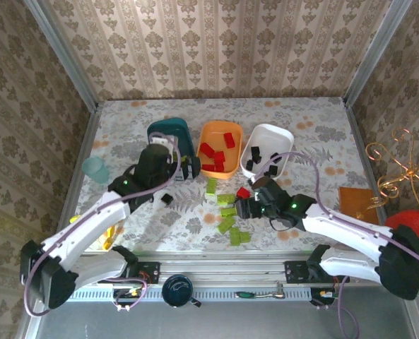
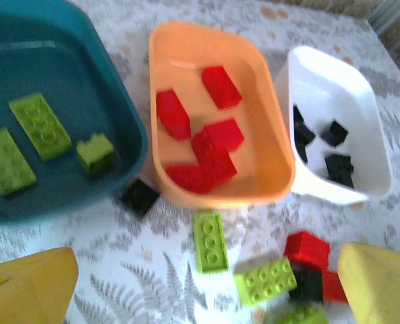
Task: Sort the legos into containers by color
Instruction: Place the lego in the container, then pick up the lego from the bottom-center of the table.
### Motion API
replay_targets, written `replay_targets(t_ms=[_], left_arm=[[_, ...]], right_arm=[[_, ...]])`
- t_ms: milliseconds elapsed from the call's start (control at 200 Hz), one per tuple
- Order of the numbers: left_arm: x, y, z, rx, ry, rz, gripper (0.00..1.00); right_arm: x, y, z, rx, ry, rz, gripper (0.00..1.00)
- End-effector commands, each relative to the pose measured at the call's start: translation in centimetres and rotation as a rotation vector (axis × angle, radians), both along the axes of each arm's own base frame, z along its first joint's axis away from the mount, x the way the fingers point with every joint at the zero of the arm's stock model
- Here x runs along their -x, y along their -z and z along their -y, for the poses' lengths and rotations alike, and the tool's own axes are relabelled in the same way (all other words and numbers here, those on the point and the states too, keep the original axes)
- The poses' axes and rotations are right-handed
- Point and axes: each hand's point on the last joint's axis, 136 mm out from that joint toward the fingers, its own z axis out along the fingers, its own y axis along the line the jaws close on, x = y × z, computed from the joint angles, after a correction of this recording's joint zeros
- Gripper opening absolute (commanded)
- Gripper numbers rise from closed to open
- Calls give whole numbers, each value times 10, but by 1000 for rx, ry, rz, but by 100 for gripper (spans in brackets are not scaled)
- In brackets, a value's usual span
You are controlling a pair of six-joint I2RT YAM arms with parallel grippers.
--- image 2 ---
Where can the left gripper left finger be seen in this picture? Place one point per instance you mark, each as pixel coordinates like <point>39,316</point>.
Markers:
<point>27,290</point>

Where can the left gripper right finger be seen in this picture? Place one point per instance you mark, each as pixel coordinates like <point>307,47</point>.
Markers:
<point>381,287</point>

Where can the red lego brick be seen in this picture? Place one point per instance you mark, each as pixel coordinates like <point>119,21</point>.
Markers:
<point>226,133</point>
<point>172,114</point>
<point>216,162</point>
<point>189,178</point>
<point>221,87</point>
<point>333,287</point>
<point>307,249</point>

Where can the black square lego brick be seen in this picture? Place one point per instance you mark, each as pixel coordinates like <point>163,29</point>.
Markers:
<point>301,154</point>
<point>334,133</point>
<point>139,197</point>
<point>339,170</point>
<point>298,114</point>
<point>306,285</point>
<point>304,135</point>

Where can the lime green long lego brick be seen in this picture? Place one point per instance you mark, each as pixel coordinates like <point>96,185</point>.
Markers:
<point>299,316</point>
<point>39,125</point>
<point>7,162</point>
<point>210,241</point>
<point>265,280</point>

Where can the lime green small lego brick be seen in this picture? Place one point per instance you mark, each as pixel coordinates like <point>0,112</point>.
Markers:
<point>95,153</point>

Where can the white plastic container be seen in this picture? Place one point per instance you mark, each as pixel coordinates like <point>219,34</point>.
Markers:
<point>355,101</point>

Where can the dark teal plastic container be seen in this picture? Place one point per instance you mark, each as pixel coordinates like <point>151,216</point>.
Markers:
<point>68,67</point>

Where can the orange plastic container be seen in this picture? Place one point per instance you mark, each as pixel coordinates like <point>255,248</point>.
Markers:
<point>186,50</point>

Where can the aluminium frame post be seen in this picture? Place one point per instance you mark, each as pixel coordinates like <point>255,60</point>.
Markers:
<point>386,15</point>

